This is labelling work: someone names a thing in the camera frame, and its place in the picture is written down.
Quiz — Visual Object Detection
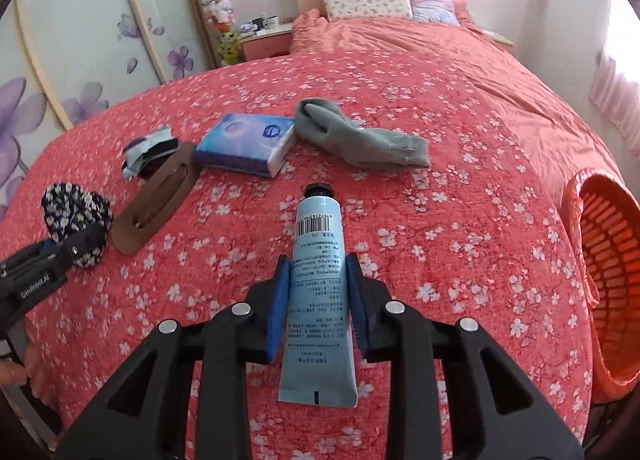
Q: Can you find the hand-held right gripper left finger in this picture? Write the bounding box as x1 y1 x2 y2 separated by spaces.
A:
55 255 292 460

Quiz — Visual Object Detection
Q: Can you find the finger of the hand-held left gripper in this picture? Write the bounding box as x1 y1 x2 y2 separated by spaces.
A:
0 226 108 275

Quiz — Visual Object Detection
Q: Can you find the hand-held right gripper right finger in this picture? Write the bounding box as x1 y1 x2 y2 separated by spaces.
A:
345 252 586 460

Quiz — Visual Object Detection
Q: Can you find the black white floral cloth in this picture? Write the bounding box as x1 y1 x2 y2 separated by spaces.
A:
41 183 114 269

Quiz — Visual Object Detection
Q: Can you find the light blue cream tube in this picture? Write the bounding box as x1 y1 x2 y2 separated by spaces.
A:
277 183 360 409

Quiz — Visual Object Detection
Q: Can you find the orange plastic laundry basket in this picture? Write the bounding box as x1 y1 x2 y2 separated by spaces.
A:
559 167 640 404

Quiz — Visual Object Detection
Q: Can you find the person's left hand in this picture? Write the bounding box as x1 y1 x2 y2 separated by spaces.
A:
0 342 41 389

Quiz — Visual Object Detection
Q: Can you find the brown oval hair clip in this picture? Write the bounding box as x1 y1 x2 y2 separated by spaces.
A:
110 142 201 256

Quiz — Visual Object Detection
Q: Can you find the red floral tablecloth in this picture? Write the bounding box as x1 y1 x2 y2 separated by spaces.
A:
0 47 603 460

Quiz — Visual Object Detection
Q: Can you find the grey sock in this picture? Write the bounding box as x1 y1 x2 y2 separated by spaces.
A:
293 98 431 172

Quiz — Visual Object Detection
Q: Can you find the blue tissue pack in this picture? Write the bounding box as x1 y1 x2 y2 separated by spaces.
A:
193 112 297 179

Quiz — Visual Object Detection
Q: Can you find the flower print sliding wardrobe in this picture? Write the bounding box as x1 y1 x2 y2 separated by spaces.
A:
0 0 217 221

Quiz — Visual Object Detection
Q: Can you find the green yellow plush toy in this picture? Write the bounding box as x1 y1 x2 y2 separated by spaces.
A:
218 29 245 66

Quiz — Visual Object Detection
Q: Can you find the pink white nightstand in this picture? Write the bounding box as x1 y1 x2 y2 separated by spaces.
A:
238 22 296 62
481 28 516 49

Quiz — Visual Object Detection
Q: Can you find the orange duvet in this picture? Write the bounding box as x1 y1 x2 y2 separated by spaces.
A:
289 7 623 183

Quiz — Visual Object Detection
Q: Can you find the pink striped pillow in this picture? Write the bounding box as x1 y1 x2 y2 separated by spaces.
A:
405 0 462 27

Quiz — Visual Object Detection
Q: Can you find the pink curtain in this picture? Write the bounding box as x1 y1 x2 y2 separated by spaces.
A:
589 54 640 153

